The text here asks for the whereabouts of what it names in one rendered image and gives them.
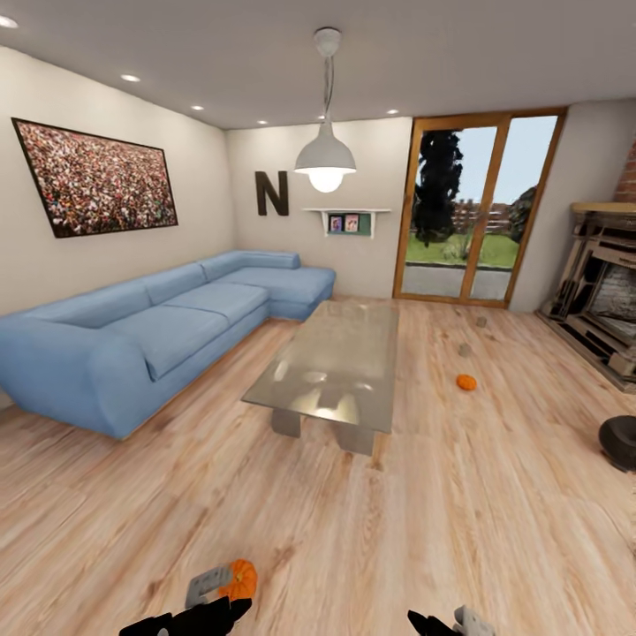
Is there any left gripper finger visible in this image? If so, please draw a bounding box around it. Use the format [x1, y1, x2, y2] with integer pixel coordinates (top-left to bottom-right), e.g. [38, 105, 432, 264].
[230, 598, 253, 628]

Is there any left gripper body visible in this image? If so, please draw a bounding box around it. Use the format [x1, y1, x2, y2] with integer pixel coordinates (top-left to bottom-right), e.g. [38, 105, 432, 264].
[180, 596, 232, 636]

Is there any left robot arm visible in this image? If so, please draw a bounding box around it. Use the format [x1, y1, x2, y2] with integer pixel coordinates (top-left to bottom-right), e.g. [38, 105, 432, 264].
[119, 565, 253, 636]

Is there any pumpkin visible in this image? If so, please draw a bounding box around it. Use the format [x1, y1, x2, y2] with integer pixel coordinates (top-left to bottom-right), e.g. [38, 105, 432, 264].
[457, 375, 476, 390]
[219, 559, 258, 602]

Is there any cauldron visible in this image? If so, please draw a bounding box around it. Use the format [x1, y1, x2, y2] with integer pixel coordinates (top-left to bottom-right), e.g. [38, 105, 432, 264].
[598, 415, 636, 473]

